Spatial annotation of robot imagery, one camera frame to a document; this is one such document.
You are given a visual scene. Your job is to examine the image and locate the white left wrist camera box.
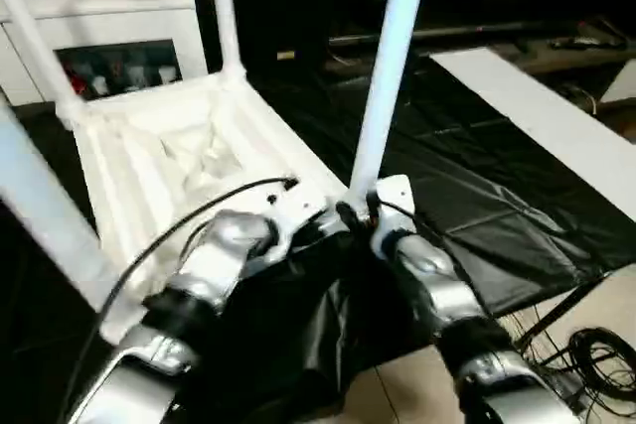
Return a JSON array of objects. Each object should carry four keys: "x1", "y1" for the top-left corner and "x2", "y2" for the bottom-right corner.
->
[{"x1": 263, "y1": 184, "x2": 334, "y2": 246}]

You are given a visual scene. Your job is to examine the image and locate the white cabinet with glass doors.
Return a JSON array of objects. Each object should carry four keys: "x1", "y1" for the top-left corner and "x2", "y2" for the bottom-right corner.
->
[{"x1": 0, "y1": 0, "x2": 210, "y2": 107}]

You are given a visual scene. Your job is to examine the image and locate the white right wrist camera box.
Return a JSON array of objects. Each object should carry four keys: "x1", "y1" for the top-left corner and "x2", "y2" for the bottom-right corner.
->
[{"x1": 368, "y1": 174, "x2": 416, "y2": 246}]

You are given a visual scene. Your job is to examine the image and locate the black mat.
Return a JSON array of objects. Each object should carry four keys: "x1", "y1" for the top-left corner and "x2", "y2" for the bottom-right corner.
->
[{"x1": 0, "y1": 47, "x2": 636, "y2": 415}]

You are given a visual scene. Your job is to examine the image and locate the white plastic table leg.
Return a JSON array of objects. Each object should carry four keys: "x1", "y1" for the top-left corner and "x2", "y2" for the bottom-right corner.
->
[
  {"x1": 0, "y1": 0, "x2": 85, "y2": 122},
  {"x1": 348, "y1": 0, "x2": 434, "y2": 197},
  {"x1": 207, "y1": 0, "x2": 247, "y2": 82},
  {"x1": 0, "y1": 106, "x2": 125, "y2": 311}
]

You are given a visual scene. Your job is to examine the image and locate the white plastic table top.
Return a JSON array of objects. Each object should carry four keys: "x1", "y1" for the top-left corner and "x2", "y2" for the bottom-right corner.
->
[{"x1": 60, "y1": 71, "x2": 384, "y2": 346}]

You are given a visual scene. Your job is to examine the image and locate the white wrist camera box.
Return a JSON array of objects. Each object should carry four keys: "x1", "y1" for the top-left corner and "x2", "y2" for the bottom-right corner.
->
[
  {"x1": 368, "y1": 174, "x2": 416, "y2": 246},
  {"x1": 263, "y1": 184, "x2": 334, "y2": 246}
]

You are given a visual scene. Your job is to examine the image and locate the thin black floor cables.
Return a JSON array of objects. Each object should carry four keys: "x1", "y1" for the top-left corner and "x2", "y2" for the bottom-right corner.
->
[{"x1": 527, "y1": 325, "x2": 636, "y2": 415}]

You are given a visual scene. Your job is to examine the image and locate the black stand leg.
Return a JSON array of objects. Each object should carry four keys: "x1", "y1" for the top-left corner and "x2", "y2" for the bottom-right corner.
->
[{"x1": 512, "y1": 280, "x2": 617, "y2": 341}]

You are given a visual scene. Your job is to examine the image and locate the white flat board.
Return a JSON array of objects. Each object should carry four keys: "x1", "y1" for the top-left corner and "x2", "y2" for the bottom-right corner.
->
[{"x1": 429, "y1": 47, "x2": 636, "y2": 221}]

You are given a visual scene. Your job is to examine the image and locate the black metal rail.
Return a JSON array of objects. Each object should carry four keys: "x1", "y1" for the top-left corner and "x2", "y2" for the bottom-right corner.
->
[{"x1": 328, "y1": 25, "x2": 617, "y2": 48}]

